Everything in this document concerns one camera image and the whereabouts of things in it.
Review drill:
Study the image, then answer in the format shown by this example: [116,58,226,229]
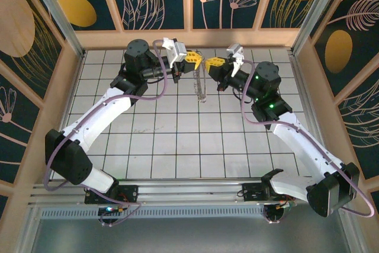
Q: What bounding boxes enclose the dark wall panel pale circle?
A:
[0,0,68,101]

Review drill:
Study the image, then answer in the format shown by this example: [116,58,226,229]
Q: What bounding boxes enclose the dark wall panel feather oval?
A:
[309,0,379,98]

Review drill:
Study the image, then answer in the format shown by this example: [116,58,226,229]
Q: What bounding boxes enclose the dark wall panel small oval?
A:
[38,0,121,32]

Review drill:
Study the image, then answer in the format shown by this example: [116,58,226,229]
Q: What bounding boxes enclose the aluminium corner post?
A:
[291,0,352,55]
[23,0,87,58]

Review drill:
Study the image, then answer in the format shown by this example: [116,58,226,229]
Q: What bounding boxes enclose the purple cable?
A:
[43,39,170,228]
[240,60,375,225]

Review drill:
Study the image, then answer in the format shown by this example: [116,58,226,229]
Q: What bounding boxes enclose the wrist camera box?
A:
[226,43,245,78]
[161,37,187,66]

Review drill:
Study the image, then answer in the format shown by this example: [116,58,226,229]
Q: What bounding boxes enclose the grey metal sheet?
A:
[29,217,355,253]

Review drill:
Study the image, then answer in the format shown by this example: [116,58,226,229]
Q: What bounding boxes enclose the small circuit board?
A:
[275,200,297,209]
[99,204,131,216]

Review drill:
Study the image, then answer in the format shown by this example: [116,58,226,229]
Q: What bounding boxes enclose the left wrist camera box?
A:
[161,37,187,66]

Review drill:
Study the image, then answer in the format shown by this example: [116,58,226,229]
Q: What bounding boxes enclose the dark wall panel flower outline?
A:
[0,60,45,185]

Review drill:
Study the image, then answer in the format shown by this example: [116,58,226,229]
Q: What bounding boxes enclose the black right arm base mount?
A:
[241,182,297,205]

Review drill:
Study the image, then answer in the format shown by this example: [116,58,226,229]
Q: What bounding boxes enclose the vented metal strip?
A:
[40,207,341,220]

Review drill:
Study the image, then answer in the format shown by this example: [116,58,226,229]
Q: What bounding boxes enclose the aluminium side rail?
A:
[44,50,87,183]
[288,48,329,168]

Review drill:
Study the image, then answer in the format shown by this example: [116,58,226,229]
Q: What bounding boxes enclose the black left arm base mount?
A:
[84,183,140,205]

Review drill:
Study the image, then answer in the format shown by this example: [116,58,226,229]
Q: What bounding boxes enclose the dark wall panel fern lines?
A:
[334,72,379,181]

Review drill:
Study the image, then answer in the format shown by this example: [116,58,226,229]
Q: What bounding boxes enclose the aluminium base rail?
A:
[28,178,353,206]

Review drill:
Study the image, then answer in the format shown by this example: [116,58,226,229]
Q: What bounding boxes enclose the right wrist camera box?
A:
[226,43,245,78]

